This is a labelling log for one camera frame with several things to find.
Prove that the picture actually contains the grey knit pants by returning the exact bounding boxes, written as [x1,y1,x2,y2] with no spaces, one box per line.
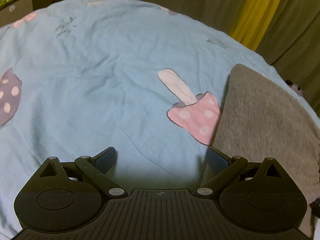
[201,64,319,239]

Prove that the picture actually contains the light blue mushroom bedsheet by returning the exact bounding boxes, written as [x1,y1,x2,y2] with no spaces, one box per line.
[1,0,294,239]

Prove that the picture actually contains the grey and yellow curtain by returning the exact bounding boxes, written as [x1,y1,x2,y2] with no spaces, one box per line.
[142,0,319,111]

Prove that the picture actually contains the dark bedside cabinet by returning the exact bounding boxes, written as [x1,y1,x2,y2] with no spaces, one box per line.
[0,0,58,27]

